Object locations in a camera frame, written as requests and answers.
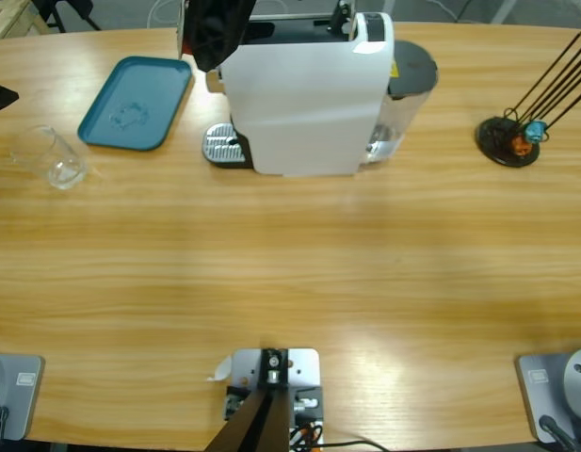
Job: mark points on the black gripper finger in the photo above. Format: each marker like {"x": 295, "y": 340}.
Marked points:
{"x": 0, "y": 98}

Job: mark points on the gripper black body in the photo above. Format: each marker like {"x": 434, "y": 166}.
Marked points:
{"x": 219, "y": 28}

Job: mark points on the white capsule coffee machine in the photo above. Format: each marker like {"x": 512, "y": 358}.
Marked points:
{"x": 299, "y": 108}

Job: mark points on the orange coffee capsule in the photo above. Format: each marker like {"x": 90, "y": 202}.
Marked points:
{"x": 521, "y": 145}

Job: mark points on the blue coffee capsule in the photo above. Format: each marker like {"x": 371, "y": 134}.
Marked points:
{"x": 537, "y": 131}

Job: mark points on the teal plastic tray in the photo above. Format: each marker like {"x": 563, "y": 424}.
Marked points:
{"x": 144, "y": 85}

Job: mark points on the clear glass cup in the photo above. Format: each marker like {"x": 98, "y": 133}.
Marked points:
{"x": 66, "y": 172}

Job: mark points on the black chair legs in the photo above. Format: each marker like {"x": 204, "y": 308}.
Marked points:
{"x": 78, "y": 9}

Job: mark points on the clear water tank black lid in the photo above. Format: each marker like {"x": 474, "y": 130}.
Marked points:
{"x": 412, "y": 66}

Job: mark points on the black capsule holder with rods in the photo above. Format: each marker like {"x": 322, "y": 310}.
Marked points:
{"x": 495, "y": 141}

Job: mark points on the grey metal frame leg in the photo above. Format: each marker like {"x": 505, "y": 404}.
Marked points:
{"x": 504, "y": 10}

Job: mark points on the arm grey base plate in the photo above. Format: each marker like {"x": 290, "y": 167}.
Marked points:
{"x": 544, "y": 395}
{"x": 21, "y": 400}

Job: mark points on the white mount block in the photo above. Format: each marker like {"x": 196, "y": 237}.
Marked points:
{"x": 304, "y": 362}

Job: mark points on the dark camera post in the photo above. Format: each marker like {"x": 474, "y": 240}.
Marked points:
{"x": 266, "y": 424}

